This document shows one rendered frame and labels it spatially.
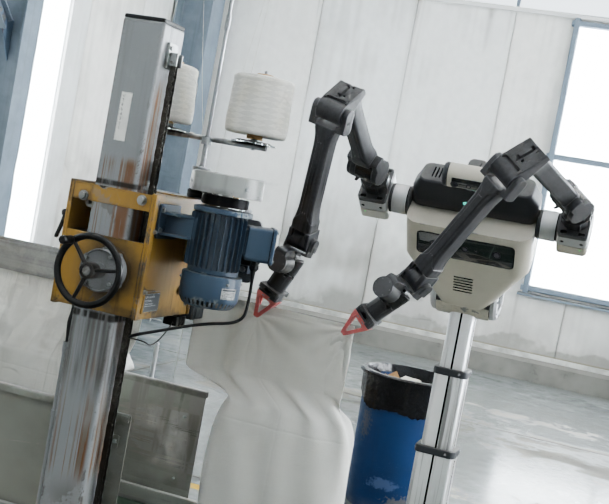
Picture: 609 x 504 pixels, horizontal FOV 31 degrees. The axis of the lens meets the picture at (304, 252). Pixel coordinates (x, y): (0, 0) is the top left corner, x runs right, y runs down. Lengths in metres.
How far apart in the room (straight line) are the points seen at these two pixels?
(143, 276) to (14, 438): 0.72
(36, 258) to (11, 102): 5.45
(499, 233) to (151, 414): 1.24
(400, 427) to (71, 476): 2.56
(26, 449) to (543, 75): 8.56
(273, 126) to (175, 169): 8.89
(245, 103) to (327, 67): 8.69
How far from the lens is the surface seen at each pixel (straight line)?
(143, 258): 2.67
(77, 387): 2.78
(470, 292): 3.38
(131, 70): 2.73
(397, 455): 5.15
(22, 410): 3.14
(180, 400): 3.49
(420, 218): 3.27
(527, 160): 2.76
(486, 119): 11.05
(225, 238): 2.67
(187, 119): 2.93
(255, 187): 2.67
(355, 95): 2.88
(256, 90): 2.80
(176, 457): 3.53
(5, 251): 3.39
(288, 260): 2.94
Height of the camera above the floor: 1.40
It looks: 3 degrees down
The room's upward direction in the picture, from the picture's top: 10 degrees clockwise
